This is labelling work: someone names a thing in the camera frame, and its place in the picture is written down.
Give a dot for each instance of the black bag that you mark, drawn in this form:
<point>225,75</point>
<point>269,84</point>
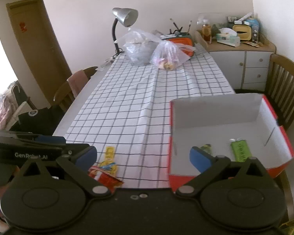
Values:
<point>41,122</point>

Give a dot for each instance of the small green snack packet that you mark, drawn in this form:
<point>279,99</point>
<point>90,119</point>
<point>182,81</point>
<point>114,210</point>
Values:
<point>207,148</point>

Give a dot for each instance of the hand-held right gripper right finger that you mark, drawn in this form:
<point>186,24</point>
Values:
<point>198,158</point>

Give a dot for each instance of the white black checked tablecloth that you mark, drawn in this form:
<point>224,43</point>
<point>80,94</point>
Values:
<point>137,102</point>

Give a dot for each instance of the teal white tissue box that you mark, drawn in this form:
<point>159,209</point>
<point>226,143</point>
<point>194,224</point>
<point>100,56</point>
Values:
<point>227,39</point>

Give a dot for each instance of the red door sticker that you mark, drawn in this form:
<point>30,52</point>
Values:
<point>23,27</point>

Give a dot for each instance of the pink cloth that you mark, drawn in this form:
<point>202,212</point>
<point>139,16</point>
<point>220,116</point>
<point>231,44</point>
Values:
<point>76,80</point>

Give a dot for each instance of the white cabinet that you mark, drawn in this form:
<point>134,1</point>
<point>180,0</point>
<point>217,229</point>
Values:
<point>225,63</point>

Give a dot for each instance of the yellow snack packet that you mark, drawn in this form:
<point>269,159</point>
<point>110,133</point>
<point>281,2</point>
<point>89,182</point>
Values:
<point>109,153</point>

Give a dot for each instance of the plastic bag of snacks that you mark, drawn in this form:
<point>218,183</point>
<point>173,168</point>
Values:
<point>166,53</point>

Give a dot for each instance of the wooden slatted chair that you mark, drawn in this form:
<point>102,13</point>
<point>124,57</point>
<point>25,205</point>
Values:
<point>284,83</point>

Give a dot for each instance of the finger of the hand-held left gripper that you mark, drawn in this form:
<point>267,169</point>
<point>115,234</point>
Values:
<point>76,148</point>
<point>51,139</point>

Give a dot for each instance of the clear plastic bag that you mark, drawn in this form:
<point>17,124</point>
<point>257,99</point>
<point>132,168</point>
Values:
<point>137,51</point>

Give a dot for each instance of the person's left hand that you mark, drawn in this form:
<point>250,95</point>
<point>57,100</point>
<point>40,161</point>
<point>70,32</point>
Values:
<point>1,193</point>

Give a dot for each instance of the blue package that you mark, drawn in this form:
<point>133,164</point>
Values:
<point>255,27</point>

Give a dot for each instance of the red cardboard box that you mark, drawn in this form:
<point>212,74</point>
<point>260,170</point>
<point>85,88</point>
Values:
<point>210,117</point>

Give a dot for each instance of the brown wooden door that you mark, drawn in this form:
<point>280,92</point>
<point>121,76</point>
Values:
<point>39,41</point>

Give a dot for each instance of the amber bottle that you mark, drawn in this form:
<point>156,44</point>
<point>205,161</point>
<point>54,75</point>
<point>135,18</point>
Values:
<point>207,33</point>

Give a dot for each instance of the silver desk lamp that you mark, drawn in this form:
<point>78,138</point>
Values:
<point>125,16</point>

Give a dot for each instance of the pile of clothes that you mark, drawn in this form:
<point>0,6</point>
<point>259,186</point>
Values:
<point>2,112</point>

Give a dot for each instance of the yellow tissue holder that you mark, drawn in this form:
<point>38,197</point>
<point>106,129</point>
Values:
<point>242,33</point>

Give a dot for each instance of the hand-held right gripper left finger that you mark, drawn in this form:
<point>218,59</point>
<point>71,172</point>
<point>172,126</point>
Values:
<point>86,156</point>

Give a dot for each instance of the red snack packet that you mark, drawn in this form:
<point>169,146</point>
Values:
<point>105,179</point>

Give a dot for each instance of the orange pouch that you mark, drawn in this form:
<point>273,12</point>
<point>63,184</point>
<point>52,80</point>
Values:
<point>178,40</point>

